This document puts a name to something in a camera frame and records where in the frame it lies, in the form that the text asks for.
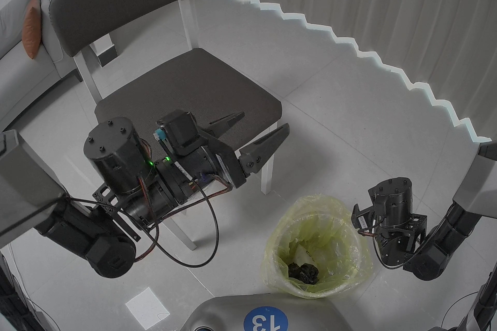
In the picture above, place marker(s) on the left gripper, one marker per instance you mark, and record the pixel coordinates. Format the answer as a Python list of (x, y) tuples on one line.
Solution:
[(229, 166)]

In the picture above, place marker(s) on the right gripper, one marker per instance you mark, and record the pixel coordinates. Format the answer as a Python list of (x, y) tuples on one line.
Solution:
[(365, 219)]

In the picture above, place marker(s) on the yellow plastic bag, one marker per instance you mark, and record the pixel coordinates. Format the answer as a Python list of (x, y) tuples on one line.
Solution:
[(279, 267)]

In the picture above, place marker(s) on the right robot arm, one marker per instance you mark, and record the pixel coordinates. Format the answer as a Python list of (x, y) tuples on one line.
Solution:
[(431, 252)]

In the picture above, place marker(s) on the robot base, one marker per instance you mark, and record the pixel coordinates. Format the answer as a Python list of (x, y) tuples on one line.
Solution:
[(268, 312)]

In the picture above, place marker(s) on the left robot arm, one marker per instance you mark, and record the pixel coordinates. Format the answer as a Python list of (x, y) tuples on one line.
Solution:
[(101, 248)]

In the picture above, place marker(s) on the crumpled black plastic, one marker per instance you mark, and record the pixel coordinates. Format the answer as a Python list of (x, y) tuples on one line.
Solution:
[(303, 272)]

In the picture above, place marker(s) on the dark grey white-framed chair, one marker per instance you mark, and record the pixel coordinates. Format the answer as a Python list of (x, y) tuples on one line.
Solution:
[(186, 89)]

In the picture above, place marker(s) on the pale grey cushion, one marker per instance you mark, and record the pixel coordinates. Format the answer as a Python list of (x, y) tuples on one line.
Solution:
[(52, 30)]

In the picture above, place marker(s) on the pale grey sofa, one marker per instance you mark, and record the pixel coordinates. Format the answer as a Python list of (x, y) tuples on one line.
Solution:
[(23, 77)]

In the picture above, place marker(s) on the orange cushion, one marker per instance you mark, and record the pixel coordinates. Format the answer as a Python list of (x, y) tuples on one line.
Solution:
[(32, 29)]

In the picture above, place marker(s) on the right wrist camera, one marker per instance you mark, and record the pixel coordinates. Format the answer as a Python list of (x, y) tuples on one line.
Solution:
[(376, 203)]

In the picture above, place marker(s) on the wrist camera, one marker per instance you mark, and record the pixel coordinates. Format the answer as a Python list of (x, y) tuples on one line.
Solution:
[(376, 203), (180, 131)]

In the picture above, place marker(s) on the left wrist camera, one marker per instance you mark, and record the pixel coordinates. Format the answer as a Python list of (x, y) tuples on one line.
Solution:
[(180, 131)]

